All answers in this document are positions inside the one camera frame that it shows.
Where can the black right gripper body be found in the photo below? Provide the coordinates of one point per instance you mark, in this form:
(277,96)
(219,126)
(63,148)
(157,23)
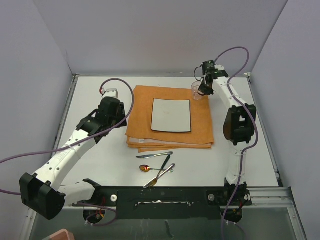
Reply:
(205,88)

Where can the white square plate black rim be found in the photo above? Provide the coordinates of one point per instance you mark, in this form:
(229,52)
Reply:
(171,116)

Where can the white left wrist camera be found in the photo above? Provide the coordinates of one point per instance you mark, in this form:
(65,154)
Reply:
(110,92)

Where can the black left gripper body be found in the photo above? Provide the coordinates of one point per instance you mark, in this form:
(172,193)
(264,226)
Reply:
(115,118)

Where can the orange cloth napkin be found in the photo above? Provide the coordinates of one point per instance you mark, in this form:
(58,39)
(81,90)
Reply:
(140,134)

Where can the gold spoon dark handle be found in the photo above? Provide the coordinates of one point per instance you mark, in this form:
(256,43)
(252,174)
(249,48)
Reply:
(155,166)

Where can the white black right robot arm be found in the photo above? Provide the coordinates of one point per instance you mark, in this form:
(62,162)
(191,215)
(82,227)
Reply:
(240,122)

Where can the gold fork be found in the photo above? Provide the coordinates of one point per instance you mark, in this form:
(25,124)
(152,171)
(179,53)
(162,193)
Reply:
(154,181)

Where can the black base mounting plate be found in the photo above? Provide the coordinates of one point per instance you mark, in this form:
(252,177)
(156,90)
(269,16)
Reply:
(169,203)

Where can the clear drinking glass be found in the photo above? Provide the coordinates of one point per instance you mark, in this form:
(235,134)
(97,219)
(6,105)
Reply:
(194,90)

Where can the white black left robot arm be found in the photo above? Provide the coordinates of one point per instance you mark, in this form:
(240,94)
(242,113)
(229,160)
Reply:
(43,191)

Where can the silver table knife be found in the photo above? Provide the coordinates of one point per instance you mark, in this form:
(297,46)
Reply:
(148,156)

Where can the pink plastic bin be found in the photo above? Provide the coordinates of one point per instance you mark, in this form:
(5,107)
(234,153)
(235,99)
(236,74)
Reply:
(62,234)

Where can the iridescent ornate teaspoon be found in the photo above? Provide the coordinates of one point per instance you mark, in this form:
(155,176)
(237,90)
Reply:
(171,170)

